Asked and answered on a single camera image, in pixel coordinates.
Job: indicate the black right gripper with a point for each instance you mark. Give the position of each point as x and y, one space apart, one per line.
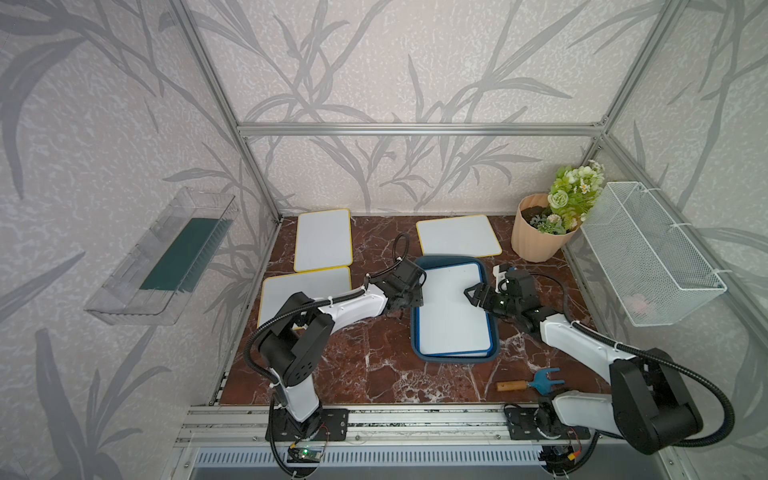
479 296

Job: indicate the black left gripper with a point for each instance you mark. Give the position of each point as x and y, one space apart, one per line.
418 297

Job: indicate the blue framed whiteboard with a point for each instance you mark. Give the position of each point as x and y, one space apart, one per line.
453 309

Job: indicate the dark teal storage tray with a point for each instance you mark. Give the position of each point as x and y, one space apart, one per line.
420 354

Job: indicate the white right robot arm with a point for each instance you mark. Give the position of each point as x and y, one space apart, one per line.
649 405

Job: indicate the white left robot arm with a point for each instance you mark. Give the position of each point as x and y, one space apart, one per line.
288 347

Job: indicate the yellow framed whiteboard right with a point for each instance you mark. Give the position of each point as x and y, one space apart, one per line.
466 236

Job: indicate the yellow framed whiteboard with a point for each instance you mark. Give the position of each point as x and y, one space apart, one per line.
323 240
466 236
315 284

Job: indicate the yellow framed whiteboard far left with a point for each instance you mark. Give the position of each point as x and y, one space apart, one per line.
323 240

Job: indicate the yellow framed whiteboard near left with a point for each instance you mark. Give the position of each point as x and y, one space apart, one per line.
315 284

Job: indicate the beige flower pot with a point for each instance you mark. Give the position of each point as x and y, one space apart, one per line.
529 243

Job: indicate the pink object in basket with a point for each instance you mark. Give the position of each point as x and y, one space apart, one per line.
638 305

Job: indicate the green white artificial flowers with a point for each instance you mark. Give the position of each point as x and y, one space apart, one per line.
572 196

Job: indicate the green circuit board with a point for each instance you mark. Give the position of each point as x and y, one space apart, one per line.
305 454

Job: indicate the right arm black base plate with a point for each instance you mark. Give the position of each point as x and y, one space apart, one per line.
540 422

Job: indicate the white wire mesh basket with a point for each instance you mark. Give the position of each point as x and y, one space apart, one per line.
642 249

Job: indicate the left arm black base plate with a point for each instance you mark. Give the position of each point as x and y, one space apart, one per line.
326 423

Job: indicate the right circuit board with wires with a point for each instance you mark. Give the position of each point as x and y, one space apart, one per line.
558 460

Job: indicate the aluminium front rail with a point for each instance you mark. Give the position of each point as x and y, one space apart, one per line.
369 425

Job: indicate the clear plastic wall shelf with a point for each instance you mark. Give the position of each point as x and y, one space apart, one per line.
153 284

